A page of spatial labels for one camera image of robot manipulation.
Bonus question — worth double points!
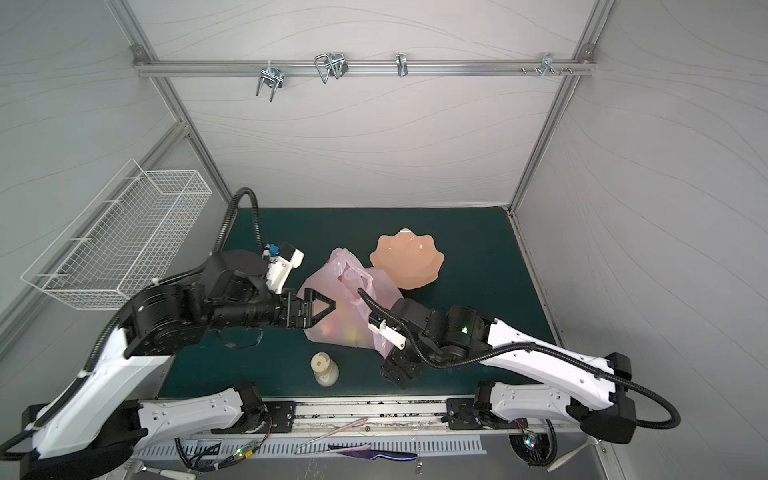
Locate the left silver fork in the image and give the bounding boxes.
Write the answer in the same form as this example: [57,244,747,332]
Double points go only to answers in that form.
[139,466,197,480]

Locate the left metal hook clamp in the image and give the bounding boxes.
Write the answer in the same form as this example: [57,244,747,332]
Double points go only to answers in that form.
[255,64,284,102]

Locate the right silver fork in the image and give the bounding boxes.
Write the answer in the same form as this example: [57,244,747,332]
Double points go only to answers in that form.
[546,439,592,472]

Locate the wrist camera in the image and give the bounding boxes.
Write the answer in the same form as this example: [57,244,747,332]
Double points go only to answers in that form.
[368,320,407,350]
[262,243,304,294]

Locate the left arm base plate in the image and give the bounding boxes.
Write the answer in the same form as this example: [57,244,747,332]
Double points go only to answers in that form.
[211,401,297,435]

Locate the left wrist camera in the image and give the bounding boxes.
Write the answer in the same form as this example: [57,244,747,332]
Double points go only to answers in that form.
[262,243,304,294]

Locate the middle metal hook clamp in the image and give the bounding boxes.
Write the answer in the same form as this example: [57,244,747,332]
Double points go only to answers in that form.
[314,52,349,84]

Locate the white wire basket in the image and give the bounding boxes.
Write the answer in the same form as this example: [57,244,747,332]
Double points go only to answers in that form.
[21,159,212,311]

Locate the metal hook clamp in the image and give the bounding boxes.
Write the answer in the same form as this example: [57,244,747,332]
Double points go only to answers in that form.
[314,52,349,84]
[255,64,284,102]

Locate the tan fruit plate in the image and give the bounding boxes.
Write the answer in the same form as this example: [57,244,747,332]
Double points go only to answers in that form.
[369,228,445,290]

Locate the purple handled knife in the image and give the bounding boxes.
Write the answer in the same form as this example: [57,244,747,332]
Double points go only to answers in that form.
[328,444,419,462]

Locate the metal crossbar rail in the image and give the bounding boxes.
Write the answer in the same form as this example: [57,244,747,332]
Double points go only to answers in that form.
[134,57,597,78]

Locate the right metal bracket clamp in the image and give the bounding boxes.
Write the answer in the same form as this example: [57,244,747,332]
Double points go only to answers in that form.
[520,53,573,77]

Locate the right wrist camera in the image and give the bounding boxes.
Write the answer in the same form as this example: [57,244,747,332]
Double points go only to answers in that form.
[368,320,407,350]

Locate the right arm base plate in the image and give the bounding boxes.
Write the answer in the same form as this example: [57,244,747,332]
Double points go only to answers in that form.
[441,397,497,431]

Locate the pink clear tongs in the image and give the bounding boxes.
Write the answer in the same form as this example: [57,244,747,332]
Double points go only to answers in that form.
[294,417,369,454]

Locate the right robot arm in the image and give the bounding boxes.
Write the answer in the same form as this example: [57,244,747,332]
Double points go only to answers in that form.
[360,292,681,467]

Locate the silver fork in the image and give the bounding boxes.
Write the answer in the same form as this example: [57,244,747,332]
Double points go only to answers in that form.
[546,439,592,472]
[139,466,197,480]

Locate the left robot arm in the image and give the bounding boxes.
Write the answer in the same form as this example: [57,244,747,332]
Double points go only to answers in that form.
[1,200,324,479]

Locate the small metal ring clamp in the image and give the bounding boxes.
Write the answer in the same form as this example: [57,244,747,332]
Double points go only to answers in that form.
[395,53,408,78]

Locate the pink plastic bag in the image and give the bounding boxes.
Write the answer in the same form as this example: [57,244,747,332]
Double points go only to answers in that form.
[299,248,402,357]

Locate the small beige bottle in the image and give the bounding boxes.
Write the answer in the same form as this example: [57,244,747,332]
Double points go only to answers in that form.
[310,352,340,388]

